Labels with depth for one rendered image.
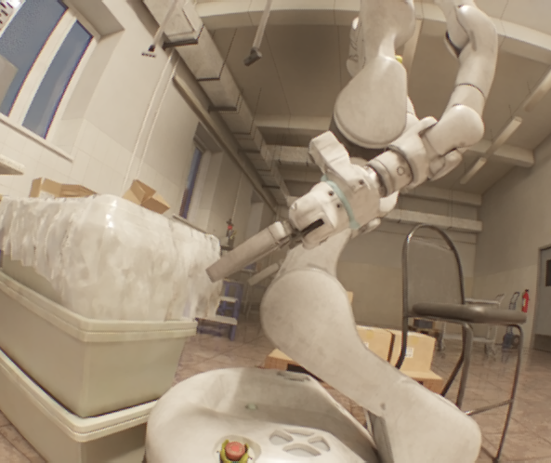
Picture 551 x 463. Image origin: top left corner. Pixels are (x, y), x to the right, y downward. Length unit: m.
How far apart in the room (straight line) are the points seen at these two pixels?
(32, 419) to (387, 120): 1.10
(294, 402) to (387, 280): 9.57
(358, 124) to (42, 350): 0.86
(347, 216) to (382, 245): 9.99
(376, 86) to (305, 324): 0.49
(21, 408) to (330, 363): 0.82
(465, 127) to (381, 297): 9.82
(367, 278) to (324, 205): 9.84
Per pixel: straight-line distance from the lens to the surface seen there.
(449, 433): 0.67
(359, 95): 0.68
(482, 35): 0.69
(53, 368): 0.81
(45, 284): 0.84
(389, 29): 0.92
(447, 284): 1.50
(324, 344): 0.55
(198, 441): 0.49
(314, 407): 0.82
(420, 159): 0.46
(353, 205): 0.41
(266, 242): 0.39
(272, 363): 2.15
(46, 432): 0.90
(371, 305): 10.21
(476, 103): 0.58
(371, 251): 10.33
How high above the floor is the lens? 0.59
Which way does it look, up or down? 10 degrees up
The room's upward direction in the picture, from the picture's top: 10 degrees clockwise
